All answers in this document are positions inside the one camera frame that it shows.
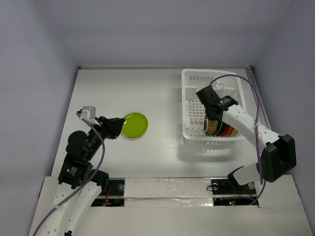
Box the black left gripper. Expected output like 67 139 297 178
86 115 125 159

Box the lime green plate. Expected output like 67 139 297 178
122 112 149 139

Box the yellow patterned plate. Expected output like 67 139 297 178
204 117 222 136

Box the blue patterned plate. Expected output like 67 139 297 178
218 122 226 136

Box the orange plate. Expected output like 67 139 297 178
222 124 235 137

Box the white plastic dish rack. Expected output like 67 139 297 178
182 69 247 145

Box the tan plate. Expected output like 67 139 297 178
232 130 239 137

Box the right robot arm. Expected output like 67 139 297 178
196 86 296 193

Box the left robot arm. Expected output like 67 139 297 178
33 110 125 236

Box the silver foil strip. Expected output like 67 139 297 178
124 178 213 207

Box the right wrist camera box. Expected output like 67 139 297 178
212 84 224 93

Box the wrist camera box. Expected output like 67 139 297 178
76 106 96 123
212 84 224 93

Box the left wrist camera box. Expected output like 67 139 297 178
76 106 96 123

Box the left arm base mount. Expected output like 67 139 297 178
91 178 125 207

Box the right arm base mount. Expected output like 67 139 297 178
206 173 259 207

